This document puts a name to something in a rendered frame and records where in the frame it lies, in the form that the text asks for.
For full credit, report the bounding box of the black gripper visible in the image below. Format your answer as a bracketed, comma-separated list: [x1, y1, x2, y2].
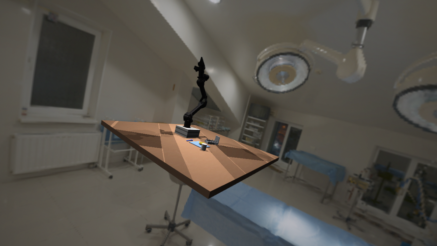
[198, 57, 205, 73]

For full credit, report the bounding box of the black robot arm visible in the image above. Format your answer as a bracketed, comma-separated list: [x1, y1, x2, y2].
[183, 66, 209, 128]

